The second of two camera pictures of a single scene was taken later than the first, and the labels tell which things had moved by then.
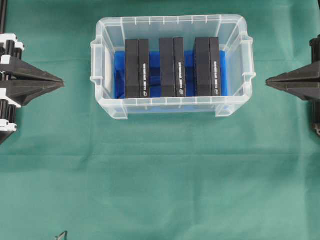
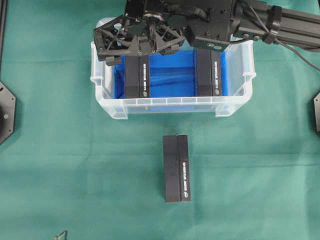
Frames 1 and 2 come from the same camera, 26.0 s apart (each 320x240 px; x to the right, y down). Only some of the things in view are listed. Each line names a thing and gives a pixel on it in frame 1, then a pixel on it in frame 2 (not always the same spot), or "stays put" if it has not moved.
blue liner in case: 155,83 stays put
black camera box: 207,68 stays put
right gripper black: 306,91 -> 161,26
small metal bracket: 63,234 stays put
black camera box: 172,73 -> 177,170
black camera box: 136,68 stays put
